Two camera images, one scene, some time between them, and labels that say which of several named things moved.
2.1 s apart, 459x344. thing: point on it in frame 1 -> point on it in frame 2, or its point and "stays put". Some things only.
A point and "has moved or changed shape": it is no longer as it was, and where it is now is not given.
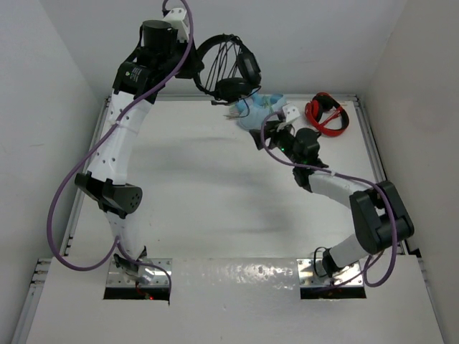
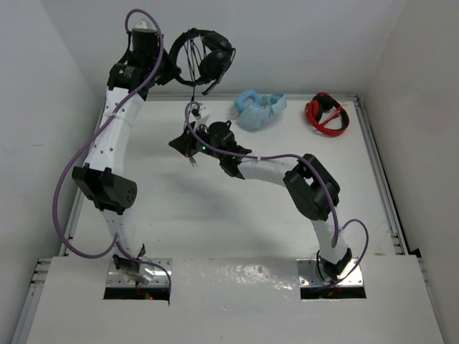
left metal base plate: x=162 y=269 stays put
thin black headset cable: x=228 y=75 has moved or changed shape
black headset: x=230 y=89 has moved or changed shape
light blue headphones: x=252 y=110 stays put
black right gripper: x=273 y=129 -> x=186 y=142
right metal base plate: x=312 y=274 stays put
